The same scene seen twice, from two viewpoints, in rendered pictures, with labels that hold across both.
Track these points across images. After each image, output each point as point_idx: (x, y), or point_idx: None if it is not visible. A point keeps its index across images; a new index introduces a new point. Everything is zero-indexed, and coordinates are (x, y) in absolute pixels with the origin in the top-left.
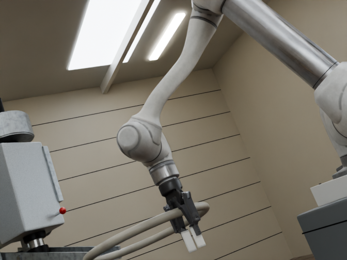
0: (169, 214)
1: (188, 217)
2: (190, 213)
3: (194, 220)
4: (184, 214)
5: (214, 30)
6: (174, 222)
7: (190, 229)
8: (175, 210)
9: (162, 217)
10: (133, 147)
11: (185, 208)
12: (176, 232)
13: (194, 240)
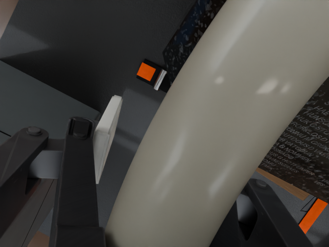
0: (167, 93)
1: (62, 157)
2: (9, 159)
3: (26, 130)
4: (92, 187)
5: None
6: (267, 232)
7: (108, 127)
8: (126, 190)
9: (227, 1)
10: None
11: (50, 246)
12: (255, 181)
13: (117, 107)
